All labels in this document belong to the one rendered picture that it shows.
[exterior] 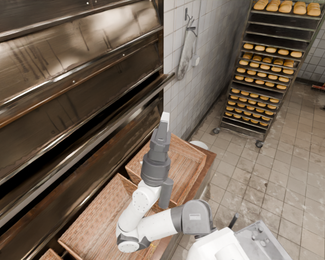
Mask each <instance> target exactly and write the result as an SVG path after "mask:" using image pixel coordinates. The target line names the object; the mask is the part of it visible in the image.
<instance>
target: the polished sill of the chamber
mask: <svg viewBox="0 0 325 260"><path fill-rule="evenodd" d="M158 101H159V96H156V95H155V96H153V97H152V98H151V99H150V100H149V101H148V102H146V103H145V104H144V105H143V106H142V107H141V108H139V109H138V110H137V111H136V112H135V113H134V114H133V115H131V116H130V117H129V118H128V119H127V120H126V121H124V122H123V123H122V124H121V125H120V126H119V127H117V128H116V129H115V130H114V131H113V132H112V133H110V134H109V135H108V136H107V137H106V138H105V139H103V140H102V141H101V142H100V143H99V144H98V145H96V146H95V147H94V148H93V149H92V150H91V151H90V152H88V153H87V154H86V155H85V156H84V157H82V158H81V159H80V160H79V161H78V162H77V163H75V164H74V165H73V166H72V167H71V168H70V169H69V170H67V171H66V172H65V173H64V174H63V175H62V176H60V177H59V178H58V179H57V180H55V181H54V182H53V183H52V184H51V185H49V186H48V187H47V188H46V189H45V190H44V191H43V192H41V193H40V194H39V195H38V196H37V197H36V198H34V199H33V200H32V201H31V202H30V203H29V204H27V205H26V206H25V207H24V208H23V209H22V210H20V211H19V212H18V213H17V214H16V215H15V216H13V217H12V218H11V219H10V220H9V221H8V222H6V223H5V224H4V225H3V226H2V227H1V228H0V244H1V243H2V242H3V241H4V240H5V239H7V238H8V237H9V236H10V235H11V234H12V233H13V232H14V231H15V230H16V229H18V228H19V227H20V226H21V225H22V224H23V223H24V222H25V221H26V220H27V219H29V218H30V217H31V216H32V215H33V214H34V213H35V212H36V211H37V210H38V209H40V208H41V207H42V206H43V205H44V204H45V203H46V202H47V201H48V200H49V199H51V198H52V197H53V196H54V195H55V194H56V193H57V192H58V191H59V190H61V189H62V188H63V187H64V186H65V185H66V184H67V183H68V182H69V181H70V180H72V179H73V178H74V177H75V176H76V175H77V174H79V173H80V172H81V171H82V170H83V169H84V168H85V167H86V166H87V165H88V164H90V163H91V162H92V161H93V160H94V159H95V158H96V157H97V156H98V155H100V154H101V153H102V152H103V151H104V150H105V149H106V148H107V147H108V146H109V145H111V144H112V143H113V142H114V141H115V140H116V139H117V138H118V137H119V136H120V135H122V134H123V133H124V132H125V131H126V130H127V129H128V128H129V127H130V126H131V125H133V124H134V123H135V122H136V121H137V120H138V119H139V118H140V117H141V116H142V115H144V114H145V113H146V112H147V111H148V110H149V109H150V108H151V107H152V106H153V105H155V104H156V103H157V102H158Z"/></svg>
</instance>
